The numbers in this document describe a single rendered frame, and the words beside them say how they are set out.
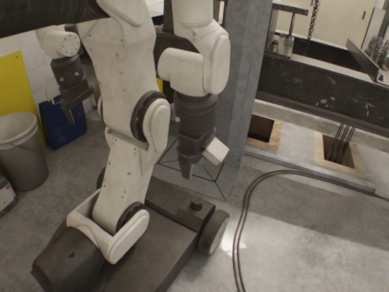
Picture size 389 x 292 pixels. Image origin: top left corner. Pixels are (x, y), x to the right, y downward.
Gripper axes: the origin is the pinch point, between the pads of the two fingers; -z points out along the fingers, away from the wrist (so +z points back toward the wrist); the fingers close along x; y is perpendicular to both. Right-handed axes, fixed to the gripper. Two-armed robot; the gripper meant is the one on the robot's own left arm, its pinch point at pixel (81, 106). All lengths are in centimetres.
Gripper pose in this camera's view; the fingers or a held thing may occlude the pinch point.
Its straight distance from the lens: 87.6
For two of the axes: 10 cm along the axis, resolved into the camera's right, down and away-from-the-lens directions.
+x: 5.0, -6.4, 5.9
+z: -0.3, -6.9, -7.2
